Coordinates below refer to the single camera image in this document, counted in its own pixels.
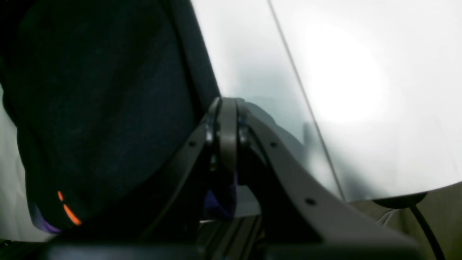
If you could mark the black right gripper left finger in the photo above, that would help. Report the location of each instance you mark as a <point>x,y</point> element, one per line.
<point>160,219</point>

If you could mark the black T-shirt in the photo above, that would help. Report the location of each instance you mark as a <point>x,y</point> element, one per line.
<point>102,93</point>

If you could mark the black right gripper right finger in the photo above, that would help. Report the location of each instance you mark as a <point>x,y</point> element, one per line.
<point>302,219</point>

